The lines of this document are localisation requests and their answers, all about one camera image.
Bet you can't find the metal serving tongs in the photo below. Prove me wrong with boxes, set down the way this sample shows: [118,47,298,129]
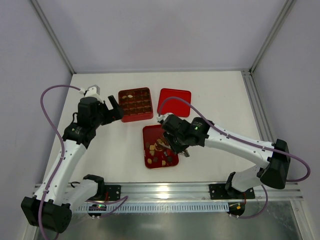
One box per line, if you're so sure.
[158,142,190,158]

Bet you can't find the red compartment chocolate box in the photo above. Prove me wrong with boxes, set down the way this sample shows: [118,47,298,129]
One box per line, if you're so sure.
[118,87,154,123]

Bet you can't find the red box lid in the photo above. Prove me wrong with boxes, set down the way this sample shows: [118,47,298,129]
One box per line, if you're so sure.
[157,88,192,118]

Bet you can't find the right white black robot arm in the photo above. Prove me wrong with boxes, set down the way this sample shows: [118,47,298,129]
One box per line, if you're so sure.
[157,113,291,199]

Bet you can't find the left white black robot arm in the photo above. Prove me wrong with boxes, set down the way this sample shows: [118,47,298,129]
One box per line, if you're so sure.
[21,95,124,234]

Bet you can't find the red chocolate tray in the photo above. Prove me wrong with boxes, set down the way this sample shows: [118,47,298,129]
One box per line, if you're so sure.
[142,124,179,169]

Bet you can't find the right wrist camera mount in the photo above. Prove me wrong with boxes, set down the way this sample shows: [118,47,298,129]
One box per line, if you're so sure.
[156,112,172,124]

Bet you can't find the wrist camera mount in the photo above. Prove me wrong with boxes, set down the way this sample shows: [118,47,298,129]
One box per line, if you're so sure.
[78,85,104,103]
[156,112,172,124]

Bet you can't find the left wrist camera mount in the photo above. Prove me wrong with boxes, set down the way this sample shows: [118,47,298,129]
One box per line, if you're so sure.
[78,85,104,103]

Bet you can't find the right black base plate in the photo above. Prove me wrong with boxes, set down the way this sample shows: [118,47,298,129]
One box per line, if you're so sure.
[208,183,256,200]

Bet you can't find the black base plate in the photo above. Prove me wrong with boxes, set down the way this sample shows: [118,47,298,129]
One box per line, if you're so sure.
[104,184,122,202]
[208,183,256,200]

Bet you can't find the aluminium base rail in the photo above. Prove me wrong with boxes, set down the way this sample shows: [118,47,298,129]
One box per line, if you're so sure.
[105,182,304,201]

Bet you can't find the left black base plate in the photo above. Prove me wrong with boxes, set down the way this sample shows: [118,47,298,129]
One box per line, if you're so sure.
[104,184,122,202]

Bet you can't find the white slotted cable duct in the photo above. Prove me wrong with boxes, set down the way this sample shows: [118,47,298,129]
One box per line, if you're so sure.
[75,201,229,214]

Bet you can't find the left aluminium frame post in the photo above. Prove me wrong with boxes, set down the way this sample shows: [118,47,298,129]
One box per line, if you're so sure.
[29,0,76,75]

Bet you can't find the aluminium frame post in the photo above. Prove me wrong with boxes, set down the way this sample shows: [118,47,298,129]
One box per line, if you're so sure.
[29,0,76,75]
[249,0,297,75]

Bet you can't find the right aluminium frame post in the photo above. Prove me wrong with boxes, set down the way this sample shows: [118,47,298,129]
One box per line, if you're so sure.
[249,0,297,75]

